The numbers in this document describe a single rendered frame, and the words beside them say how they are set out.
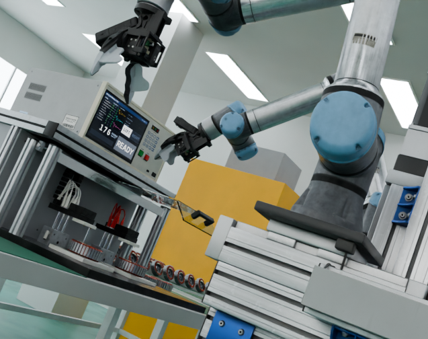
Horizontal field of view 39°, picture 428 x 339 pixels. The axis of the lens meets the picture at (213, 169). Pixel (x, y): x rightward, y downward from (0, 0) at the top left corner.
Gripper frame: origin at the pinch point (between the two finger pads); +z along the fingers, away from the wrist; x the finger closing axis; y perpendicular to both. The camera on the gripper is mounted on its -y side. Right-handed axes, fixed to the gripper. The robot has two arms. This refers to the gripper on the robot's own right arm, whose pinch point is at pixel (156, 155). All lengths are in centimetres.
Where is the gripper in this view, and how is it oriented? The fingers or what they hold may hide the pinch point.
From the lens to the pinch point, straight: 211.2
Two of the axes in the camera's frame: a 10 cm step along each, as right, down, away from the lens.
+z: -8.3, 4.8, 2.6
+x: 4.6, 3.4, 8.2
